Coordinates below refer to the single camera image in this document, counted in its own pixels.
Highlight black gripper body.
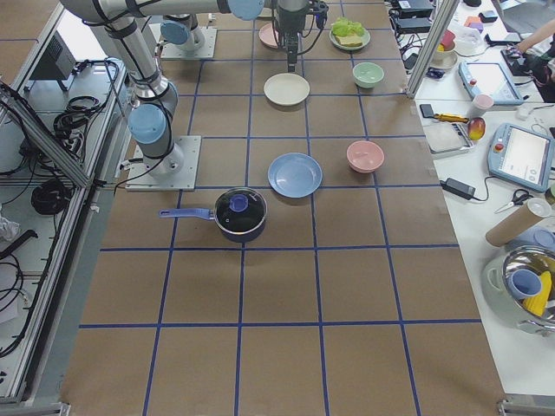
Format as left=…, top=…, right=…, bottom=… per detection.
left=277, top=0, right=312, bottom=55

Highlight pink plate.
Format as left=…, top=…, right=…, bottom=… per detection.
left=258, top=23, right=283, bottom=49

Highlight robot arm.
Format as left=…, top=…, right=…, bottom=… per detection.
left=62, top=1, right=270, bottom=176
left=160, top=1, right=318, bottom=73

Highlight white plate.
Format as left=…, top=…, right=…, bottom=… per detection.
left=264, top=73, right=310, bottom=107

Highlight green lettuce leaf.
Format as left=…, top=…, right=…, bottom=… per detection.
left=331, top=17, right=364, bottom=37

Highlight bread slice on plate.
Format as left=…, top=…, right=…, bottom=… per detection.
left=336, top=35, right=362, bottom=48

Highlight green plate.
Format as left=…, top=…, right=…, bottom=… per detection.
left=329, top=29, right=371, bottom=51

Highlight green bowl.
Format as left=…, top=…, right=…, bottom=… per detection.
left=352, top=62, right=385, bottom=88

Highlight blue plate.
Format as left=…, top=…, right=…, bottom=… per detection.
left=267, top=153, right=323, bottom=198

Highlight pink bowl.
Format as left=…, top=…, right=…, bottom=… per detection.
left=346, top=140, right=385, bottom=173

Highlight bowl with toy fruit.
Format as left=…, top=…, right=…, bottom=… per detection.
left=430, top=29, right=457, bottom=69

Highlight blue saucepan with lid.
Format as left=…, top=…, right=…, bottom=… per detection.
left=159, top=187, right=268, bottom=243

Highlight teach pendant far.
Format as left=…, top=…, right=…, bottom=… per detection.
left=458, top=62, right=524, bottom=107

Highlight teach pendant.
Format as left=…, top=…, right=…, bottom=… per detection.
left=487, top=123, right=554, bottom=192
left=458, top=62, right=524, bottom=107

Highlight mango fruit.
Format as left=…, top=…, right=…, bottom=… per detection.
left=467, top=117, right=486, bottom=141

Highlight black power adapter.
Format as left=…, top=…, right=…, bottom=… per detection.
left=440, top=178, right=475, bottom=200

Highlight teach pendant near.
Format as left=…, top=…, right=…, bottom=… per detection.
left=487, top=123, right=554, bottom=192

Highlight scissors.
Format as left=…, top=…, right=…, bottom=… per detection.
left=495, top=188, right=532, bottom=214

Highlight cardboard tube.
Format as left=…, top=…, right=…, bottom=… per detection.
left=485, top=198, right=552, bottom=247

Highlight steel mixing bowl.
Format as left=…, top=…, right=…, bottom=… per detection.
left=503, top=246, right=554, bottom=337

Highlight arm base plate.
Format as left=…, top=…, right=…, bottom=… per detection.
left=125, top=135, right=202, bottom=192
left=160, top=23, right=217, bottom=60

